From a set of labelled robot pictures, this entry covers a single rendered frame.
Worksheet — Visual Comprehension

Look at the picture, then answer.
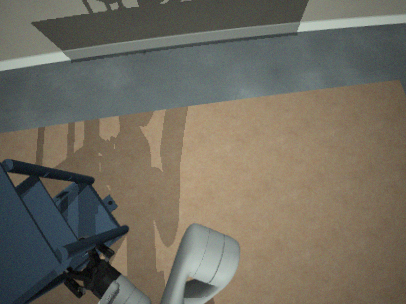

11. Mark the blue shelving unit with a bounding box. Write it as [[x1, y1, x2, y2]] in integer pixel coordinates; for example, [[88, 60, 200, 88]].
[[0, 159, 129, 304]]

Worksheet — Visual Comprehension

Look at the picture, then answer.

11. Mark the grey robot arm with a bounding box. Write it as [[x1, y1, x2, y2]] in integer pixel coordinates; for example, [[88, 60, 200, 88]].
[[98, 223, 240, 304]]

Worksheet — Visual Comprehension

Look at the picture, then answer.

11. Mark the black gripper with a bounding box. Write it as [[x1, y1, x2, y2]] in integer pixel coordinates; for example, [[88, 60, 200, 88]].
[[64, 244, 121, 299]]

